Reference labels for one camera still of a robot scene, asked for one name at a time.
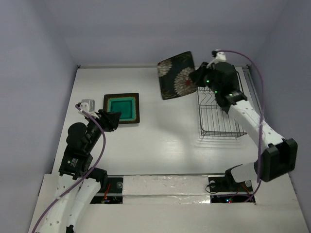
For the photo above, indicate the teal square plate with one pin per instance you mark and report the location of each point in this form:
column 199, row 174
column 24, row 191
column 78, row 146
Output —
column 126, row 103

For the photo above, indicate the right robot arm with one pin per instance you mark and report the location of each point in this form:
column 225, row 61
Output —
column 276, row 155

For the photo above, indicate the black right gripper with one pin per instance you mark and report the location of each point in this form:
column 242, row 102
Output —
column 200, row 75

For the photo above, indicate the wire dish rack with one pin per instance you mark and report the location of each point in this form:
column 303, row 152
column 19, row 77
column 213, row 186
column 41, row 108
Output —
column 214, row 122

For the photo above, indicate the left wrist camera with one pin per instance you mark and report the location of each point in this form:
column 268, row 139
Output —
column 86, row 105

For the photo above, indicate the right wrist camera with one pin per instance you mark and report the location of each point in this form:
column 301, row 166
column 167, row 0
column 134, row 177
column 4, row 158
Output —
column 218, row 56

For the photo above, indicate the black floral square plate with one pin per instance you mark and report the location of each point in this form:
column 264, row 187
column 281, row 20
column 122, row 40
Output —
column 174, row 76

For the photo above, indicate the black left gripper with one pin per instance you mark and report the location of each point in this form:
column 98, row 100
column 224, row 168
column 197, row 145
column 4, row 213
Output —
column 110, row 119

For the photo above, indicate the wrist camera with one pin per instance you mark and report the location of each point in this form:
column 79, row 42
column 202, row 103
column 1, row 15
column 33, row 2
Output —
column 86, row 105
column 218, row 56

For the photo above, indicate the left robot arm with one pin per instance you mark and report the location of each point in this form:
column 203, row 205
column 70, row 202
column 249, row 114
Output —
column 78, row 180

